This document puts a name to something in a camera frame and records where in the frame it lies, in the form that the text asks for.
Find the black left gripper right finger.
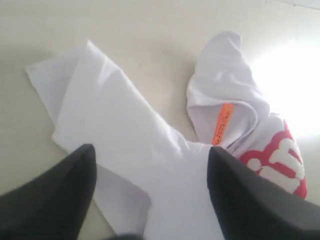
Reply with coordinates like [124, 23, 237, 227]
[207, 147, 320, 240]

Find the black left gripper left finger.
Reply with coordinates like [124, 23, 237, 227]
[0, 144, 97, 240]

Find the white t-shirt red print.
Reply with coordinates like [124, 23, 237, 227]
[25, 31, 307, 240]

